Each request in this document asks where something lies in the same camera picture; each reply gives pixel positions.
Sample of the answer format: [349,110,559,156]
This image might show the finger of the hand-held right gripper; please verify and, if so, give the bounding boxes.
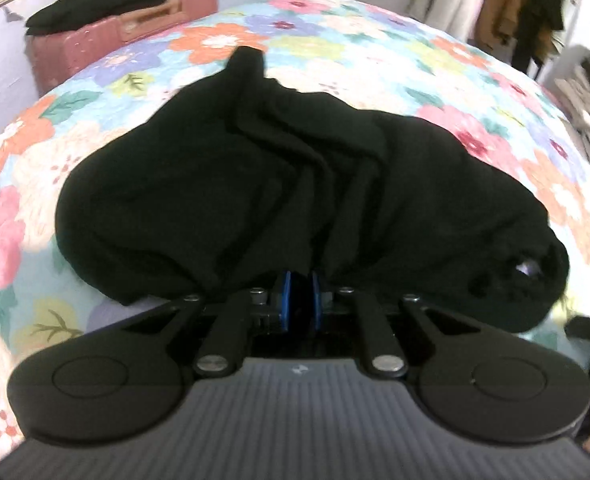
[565,316,590,343]

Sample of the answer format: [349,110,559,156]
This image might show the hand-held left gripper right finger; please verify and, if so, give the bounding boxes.
[308,270,482,380]

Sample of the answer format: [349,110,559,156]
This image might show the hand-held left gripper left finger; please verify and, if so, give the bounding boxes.
[123,270,300,379]

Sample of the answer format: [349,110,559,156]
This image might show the black garment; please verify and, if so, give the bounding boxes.
[55,46,570,333]

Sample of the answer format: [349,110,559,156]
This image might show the floral quilt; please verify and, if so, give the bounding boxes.
[0,0,590,466]

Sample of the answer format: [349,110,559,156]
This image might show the black hanging jacket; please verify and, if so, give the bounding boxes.
[514,0,586,72]

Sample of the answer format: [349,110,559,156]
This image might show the pink suitcase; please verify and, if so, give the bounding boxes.
[25,0,220,97]

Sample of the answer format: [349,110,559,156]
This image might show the brown hanging garment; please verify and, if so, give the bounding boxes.
[476,0,526,52]

